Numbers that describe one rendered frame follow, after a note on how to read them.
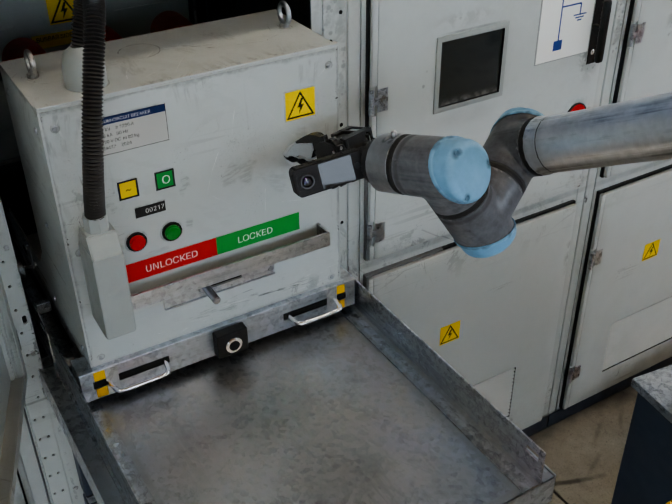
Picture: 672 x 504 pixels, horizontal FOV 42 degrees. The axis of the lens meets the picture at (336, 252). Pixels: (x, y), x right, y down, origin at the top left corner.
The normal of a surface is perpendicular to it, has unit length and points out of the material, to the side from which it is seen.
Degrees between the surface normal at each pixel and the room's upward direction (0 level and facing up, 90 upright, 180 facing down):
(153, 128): 90
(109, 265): 90
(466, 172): 70
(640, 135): 91
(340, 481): 0
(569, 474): 0
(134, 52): 0
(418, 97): 90
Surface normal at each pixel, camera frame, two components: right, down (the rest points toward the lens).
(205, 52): -0.01, -0.84
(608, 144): -0.77, 0.36
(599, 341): 0.51, 0.47
